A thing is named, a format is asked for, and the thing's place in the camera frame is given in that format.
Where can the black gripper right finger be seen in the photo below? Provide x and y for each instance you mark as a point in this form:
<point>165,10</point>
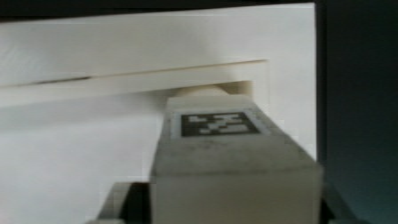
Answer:
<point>334,211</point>

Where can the white U-shaped obstacle fence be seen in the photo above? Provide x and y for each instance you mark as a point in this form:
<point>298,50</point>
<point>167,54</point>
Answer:
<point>106,55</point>

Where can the white table leg with tag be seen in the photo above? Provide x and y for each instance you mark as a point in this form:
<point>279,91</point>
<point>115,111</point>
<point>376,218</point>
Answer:
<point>233,174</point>

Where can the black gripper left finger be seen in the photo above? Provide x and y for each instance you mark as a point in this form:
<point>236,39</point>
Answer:
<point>126,206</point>

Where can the white square tabletop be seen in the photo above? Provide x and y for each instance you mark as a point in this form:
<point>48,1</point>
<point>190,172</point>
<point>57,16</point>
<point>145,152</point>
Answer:
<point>76,145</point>

